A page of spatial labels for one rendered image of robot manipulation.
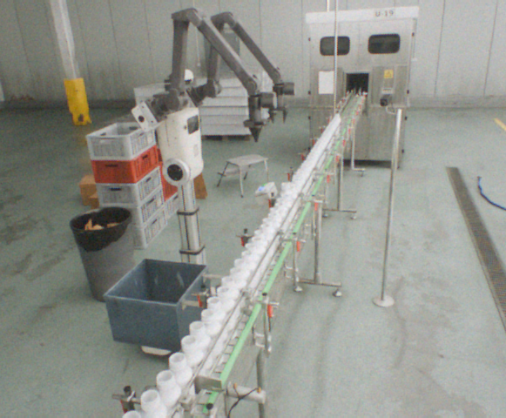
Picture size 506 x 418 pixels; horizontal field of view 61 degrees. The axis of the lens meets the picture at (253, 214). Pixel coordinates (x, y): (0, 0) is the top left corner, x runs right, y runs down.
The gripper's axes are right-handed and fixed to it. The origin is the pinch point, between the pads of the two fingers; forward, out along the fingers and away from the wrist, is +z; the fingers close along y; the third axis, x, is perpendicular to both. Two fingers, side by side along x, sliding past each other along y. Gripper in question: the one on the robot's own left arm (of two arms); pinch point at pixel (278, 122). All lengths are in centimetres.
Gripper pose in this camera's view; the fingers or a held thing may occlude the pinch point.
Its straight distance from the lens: 245.0
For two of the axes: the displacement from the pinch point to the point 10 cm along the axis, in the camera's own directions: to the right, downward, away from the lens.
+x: -2.9, 3.9, -8.8
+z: 0.6, 9.2, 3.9
